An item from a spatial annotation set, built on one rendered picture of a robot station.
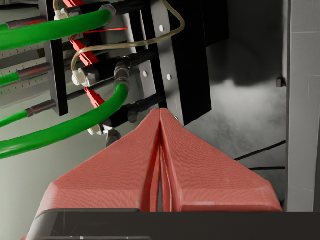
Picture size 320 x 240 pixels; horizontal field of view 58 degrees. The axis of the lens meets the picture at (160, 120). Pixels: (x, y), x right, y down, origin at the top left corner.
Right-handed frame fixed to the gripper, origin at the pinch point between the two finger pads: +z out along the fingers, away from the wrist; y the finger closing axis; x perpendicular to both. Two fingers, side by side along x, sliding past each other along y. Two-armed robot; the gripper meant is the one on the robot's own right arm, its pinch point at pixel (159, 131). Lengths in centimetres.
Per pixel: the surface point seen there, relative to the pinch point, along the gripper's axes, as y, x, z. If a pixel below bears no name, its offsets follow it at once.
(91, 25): 5.8, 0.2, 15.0
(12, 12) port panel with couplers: 30, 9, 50
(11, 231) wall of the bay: 35, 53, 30
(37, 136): 9.8, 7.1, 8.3
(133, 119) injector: 4.1, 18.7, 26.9
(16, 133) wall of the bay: 32, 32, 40
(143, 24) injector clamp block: 2.8, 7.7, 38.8
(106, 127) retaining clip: 8.0, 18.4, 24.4
